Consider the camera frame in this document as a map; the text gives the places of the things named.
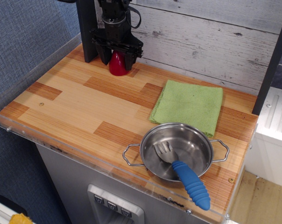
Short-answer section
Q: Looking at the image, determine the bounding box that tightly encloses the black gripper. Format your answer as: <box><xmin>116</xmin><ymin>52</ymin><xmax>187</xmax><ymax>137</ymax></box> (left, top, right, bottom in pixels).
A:
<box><xmin>91</xmin><ymin>23</ymin><xmax>143</xmax><ymax>70</ymax></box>

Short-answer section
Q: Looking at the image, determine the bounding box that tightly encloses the dark grey right post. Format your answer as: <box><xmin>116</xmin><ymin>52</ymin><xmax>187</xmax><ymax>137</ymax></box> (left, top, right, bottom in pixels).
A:
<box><xmin>252</xmin><ymin>28</ymin><xmax>282</xmax><ymax>115</ymax></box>

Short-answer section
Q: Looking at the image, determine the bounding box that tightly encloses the green folded cloth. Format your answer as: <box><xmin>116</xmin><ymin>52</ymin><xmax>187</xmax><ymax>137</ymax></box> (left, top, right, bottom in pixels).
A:
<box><xmin>149</xmin><ymin>80</ymin><xmax>223</xmax><ymax>137</ymax></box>

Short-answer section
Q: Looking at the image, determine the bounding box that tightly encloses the red toy strawberry food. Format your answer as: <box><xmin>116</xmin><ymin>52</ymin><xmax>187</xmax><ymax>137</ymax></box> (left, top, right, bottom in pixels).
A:
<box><xmin>109</xmin><ymin>50</ymin><xmax>129</xmax><ymax>76</ymax></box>

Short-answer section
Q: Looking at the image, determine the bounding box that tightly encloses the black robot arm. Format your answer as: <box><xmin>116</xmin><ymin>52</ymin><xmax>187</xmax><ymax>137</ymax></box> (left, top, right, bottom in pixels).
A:
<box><xmin>90</xmin><ymin>0</ymin><xmax>143</xmax><ymax>71</ymax></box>

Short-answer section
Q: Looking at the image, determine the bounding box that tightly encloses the white toy sink counter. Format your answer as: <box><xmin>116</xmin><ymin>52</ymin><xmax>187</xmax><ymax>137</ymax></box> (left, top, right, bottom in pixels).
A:
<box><xmin>245</xmin><ymin>87</ymin><xmax>282</xmax><ymax>186</ymax></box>

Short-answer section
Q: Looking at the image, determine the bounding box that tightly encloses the yellow object bottom left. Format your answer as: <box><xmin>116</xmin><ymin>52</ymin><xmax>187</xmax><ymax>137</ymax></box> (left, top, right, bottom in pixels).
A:
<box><xmin>9</xmin><ymin>213</ymin><xmax>33</xmax><ymax>224</ymax></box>

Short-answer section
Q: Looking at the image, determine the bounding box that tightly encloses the dark grey post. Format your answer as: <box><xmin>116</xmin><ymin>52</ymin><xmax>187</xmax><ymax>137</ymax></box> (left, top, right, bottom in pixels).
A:
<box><xmin>76</xmin><ymin>0</ymin><xmax>98</xmax><ymax>63</ymax></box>
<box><xmin>252</xmin><ymin>28</ymin><xmax>282</xmax><ymax>115</ymax></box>

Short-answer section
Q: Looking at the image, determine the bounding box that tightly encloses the grey toy cabinet front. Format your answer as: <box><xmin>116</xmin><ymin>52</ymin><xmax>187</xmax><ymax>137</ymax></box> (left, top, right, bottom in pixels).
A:
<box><xmin>37</xmin><ymin>145</ymin><xmax>212</xmax><ymax>224</ymax></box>

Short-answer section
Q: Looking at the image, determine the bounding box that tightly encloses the silver dispenser button panel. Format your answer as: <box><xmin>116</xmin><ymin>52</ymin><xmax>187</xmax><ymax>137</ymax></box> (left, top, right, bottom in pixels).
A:
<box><xmin>87</xmin><ymin>184</ymin><xmax>145</xmax><ymax>224</ymax></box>

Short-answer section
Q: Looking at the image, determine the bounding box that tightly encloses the stainless steel pot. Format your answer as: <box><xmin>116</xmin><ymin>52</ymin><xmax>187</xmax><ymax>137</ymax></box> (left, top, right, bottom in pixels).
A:
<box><xmin>122</xmin><ymin>123</ymin><xmax>230</xmax><ymax>182</ymax></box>

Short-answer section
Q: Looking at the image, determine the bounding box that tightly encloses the clear acrylic table guard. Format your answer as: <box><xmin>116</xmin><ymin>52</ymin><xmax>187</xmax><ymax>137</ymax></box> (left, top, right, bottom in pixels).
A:
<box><xmin>0</xmin><ymin>39</ymin><xmax>257</xmax><ymax>224</ymax></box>

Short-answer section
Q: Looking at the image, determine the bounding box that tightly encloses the blue handled metal fork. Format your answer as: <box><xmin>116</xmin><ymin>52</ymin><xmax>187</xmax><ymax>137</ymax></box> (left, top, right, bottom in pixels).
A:
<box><xmin>154</xmin><ymin>141</ymin><xmax>211</xmax><ymax>210</ymax></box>

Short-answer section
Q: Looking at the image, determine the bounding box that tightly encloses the dark grey left post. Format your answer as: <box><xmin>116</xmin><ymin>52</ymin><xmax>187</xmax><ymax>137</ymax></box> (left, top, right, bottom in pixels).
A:
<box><xmin>76</xmin><ymin>0</ymin><xmax>98</xmax><ymax>63</ymax></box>

